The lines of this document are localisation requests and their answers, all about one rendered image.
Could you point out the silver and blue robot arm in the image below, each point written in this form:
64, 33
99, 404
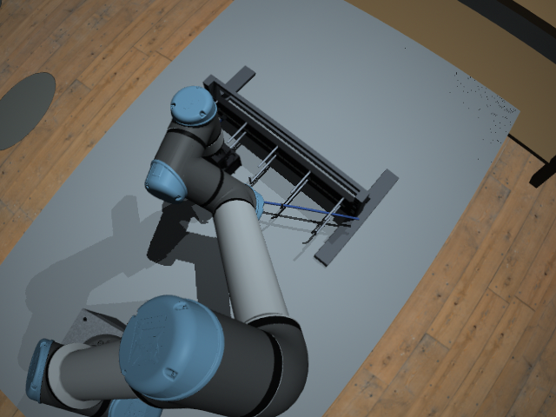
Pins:
176, 352

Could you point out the black network patch panel rack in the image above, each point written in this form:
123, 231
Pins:
352, 206

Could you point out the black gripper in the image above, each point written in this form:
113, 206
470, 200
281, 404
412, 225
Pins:
220, 155

